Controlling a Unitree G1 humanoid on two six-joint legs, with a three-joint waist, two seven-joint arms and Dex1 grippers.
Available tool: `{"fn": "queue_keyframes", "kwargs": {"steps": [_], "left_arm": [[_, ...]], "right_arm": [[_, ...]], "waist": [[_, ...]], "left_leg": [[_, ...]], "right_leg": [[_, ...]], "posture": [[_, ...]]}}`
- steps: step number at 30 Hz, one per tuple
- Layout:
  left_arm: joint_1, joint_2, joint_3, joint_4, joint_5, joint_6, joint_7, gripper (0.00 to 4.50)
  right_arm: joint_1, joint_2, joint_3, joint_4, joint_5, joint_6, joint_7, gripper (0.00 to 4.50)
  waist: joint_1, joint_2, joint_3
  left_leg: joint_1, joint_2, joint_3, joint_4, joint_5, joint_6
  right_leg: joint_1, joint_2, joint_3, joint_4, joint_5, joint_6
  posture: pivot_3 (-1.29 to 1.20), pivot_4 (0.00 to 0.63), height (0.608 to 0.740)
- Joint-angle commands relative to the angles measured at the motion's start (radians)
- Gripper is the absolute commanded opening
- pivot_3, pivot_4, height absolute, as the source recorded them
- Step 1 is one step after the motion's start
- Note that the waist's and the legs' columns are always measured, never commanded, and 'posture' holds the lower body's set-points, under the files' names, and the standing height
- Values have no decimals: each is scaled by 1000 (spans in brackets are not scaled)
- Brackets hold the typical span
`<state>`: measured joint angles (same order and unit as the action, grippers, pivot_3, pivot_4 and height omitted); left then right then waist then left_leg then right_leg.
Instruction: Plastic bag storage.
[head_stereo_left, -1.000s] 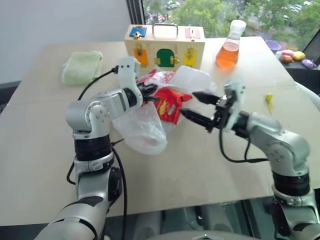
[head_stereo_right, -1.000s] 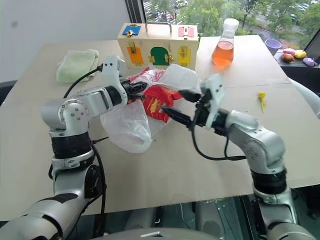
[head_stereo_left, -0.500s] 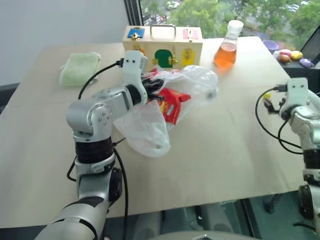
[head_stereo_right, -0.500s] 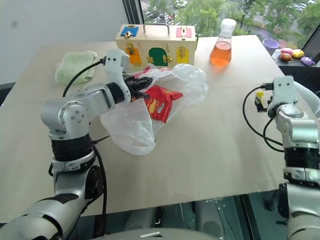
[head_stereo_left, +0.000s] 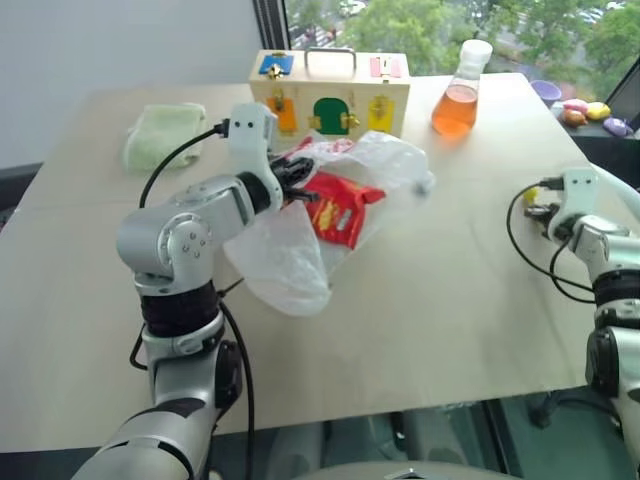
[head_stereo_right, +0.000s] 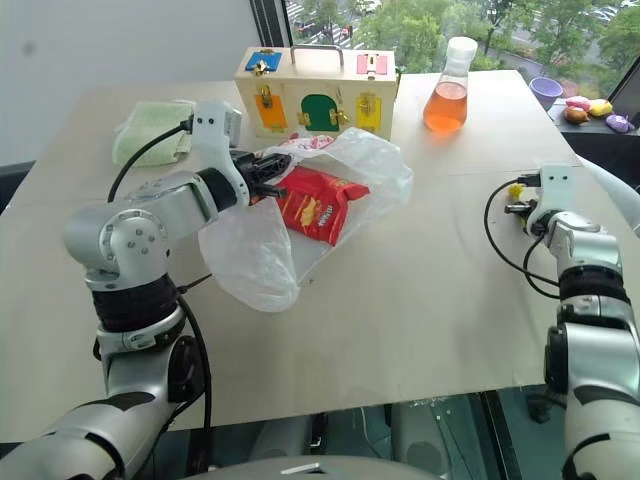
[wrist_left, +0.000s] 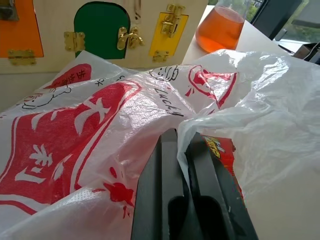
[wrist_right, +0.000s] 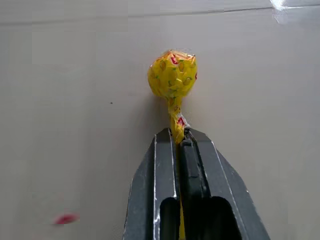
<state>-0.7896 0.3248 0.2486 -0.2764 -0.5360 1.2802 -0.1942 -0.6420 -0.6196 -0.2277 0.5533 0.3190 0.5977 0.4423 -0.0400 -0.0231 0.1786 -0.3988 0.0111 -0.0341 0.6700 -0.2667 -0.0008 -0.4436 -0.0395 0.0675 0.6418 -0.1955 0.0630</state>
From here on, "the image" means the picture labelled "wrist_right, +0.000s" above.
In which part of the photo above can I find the small red object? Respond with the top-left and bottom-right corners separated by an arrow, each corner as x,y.
53,212 -> 80,225

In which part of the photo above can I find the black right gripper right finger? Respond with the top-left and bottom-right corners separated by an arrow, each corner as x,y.
178,126 -> 271,240

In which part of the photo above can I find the yellow lollipop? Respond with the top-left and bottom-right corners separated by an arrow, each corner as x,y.
146,49 -> 199,240

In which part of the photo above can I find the clear plastic bag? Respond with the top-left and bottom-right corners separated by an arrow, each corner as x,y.
268,0 -> 320,24

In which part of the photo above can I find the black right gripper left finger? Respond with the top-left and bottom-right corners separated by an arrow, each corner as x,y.
122,127 -> 181,240

